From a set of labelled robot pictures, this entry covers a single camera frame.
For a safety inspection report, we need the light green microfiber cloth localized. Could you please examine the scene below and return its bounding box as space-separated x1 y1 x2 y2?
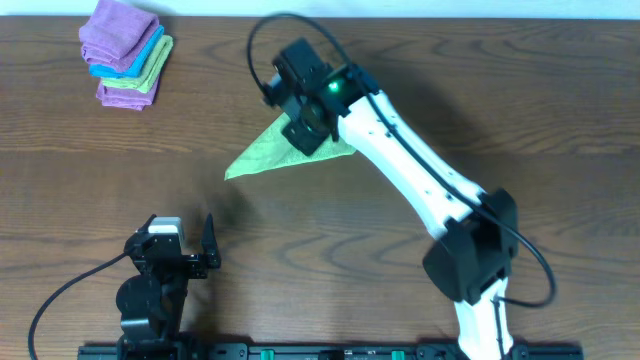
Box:
224 113 356 181

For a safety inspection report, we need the bottom purple folded cloth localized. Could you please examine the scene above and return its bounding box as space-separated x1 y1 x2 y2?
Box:
96 79 160 111

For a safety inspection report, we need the top purple folded cloth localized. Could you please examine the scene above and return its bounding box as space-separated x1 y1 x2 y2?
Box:
79 0 160 66

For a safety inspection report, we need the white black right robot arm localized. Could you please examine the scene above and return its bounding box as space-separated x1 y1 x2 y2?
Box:
264 38 518 359

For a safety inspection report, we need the purple folded cloth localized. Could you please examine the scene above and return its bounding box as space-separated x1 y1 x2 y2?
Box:
79 0 160 66
96 79 160 111

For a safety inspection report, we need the green folded cloth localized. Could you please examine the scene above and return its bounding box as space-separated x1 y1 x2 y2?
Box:
101 35 173 93

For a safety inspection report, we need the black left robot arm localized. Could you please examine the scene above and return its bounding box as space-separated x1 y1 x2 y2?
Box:
116 215 221 360

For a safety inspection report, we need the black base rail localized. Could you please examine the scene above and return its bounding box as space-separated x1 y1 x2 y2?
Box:
76 341 585 360

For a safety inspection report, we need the blue folded cloth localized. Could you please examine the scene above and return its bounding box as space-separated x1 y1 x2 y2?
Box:
89 25 164 79

